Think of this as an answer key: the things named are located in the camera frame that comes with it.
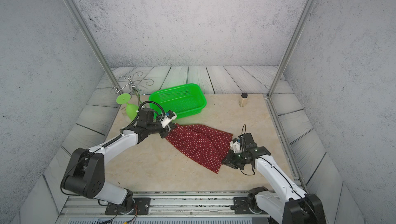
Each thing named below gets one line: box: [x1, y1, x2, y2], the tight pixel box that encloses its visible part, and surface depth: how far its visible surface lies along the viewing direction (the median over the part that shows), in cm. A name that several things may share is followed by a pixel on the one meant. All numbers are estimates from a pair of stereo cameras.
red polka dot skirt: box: [165, 123, 233, 174], surface depth 92 cm
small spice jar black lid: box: [238, 92, 249, 107], surface depth 110 cm
